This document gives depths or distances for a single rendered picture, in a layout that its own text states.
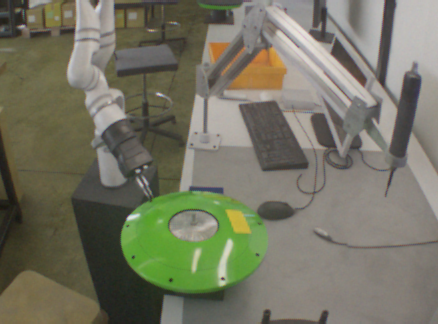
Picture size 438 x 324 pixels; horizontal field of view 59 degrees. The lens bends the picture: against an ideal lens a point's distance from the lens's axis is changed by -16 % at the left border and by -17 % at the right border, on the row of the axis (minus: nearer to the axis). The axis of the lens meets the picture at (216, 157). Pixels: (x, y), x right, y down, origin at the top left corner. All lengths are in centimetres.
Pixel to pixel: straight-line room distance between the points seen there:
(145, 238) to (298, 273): 39
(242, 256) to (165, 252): 15
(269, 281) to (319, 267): 14
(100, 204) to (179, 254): 58
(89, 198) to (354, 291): 86
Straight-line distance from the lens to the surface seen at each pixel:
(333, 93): 95
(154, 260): 88
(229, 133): 160
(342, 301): 105
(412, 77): 78
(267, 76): 193
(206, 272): 86
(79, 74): 108
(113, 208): 140
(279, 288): 105
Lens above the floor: 171
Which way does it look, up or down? 33 degrees down
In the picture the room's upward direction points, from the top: 2 degrees clockwise
